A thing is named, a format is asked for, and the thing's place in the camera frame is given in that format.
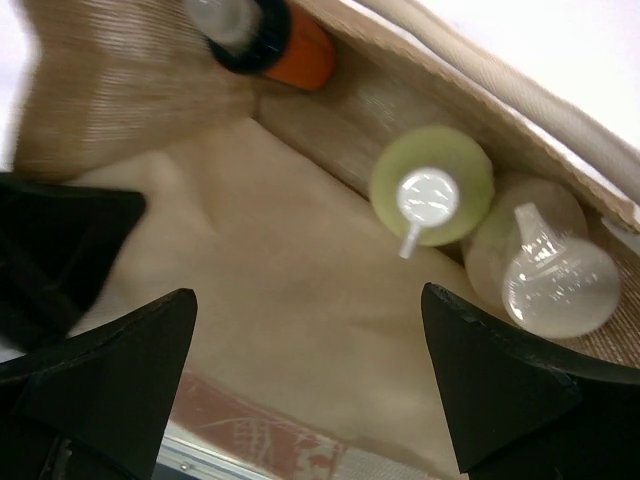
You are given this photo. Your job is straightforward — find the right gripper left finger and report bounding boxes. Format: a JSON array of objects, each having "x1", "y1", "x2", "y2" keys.
[{"x1": 1, "y1": 289, "x2": 198, "y2": 479}]

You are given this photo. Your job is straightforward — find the green pump bottle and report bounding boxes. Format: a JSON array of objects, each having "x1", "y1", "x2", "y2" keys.
[{"x1": 369, "y1": 125, "x2": 495, "y2": 259}]

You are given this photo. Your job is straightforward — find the clear pump bottle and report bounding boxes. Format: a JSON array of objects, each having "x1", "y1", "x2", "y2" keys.
[{"x1": 462, "y1": 173, "x2": 621, "y2": 339}]

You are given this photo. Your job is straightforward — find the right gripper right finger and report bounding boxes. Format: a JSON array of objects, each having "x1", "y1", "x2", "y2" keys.
[{"x1": 421, "y1": 284, "x2": 639, "y2": 480}]

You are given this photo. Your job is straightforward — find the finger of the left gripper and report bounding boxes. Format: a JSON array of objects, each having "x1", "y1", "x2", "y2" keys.
[{"x1": 1, "y1": 173, "x2": 146, "y2": 350}]

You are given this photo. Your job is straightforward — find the brown burlap canvas bag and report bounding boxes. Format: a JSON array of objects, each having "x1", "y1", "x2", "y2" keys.
[{"x1": 14, "y1": 1, "x2": 639, "y2": 479}]

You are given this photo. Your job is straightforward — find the orange bottle dark cap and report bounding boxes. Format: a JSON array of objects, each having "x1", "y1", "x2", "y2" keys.
[{"x1": 183, "y1": 0, "x2": 337, "y2": 91}]

